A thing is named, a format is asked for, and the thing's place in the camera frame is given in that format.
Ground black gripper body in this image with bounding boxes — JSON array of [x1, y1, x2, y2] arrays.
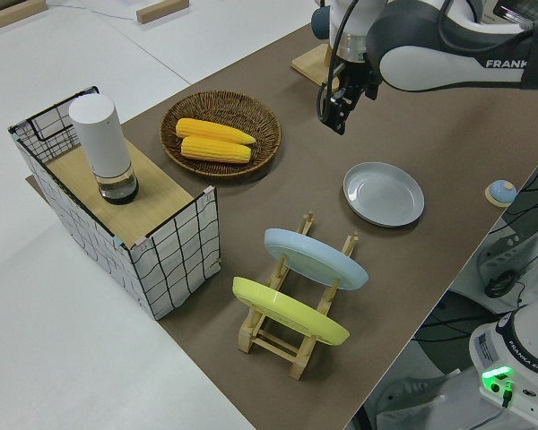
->
[[338, 53, 381, 94]]

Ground gray plate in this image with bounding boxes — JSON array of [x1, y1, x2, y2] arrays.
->
[[343, 161, 426, 228]]

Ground light blue plate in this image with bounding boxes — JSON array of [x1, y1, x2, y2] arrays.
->
[[263, 228, 369, 292]]

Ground yellow plate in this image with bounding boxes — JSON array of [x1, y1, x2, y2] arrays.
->
[[231, 276, 351, 347]]

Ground low wooden plate rack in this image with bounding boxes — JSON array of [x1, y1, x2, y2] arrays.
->
[[237, 210, 360, 381]]

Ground wooden mug tree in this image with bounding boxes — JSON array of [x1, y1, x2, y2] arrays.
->
[[291, 42, 346, 89]]

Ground dark blue mug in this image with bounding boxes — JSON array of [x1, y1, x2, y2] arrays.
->
[[311, 6, 335, 41]]

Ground brown wicker basket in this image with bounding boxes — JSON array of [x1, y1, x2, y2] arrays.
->
[[160, 90, 282, 180]]

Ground yellow corn cob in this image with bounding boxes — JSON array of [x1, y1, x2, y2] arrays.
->
[[175, 117, 257, 146], [180, 135, 253, 164]]

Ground blue dome call bell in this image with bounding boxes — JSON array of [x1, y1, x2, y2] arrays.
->
[[486, 178, 516, 208]]

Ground white toaster oven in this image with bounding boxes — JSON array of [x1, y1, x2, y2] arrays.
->
[[483, 0, 538, 28]]

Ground wooden block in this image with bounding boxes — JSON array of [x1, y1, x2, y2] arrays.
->
[[0, 0, 48, 31], [135, 0, 192, 23]]

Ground white cylindrical bottle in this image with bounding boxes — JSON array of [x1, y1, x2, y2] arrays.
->
[[68, 95, 140, 206]]

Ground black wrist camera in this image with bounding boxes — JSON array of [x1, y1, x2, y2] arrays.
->
[[319, 88, 351, 136]]

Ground black wire basket shelf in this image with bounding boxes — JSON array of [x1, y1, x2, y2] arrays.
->
[[7, 84, 221, 322]]

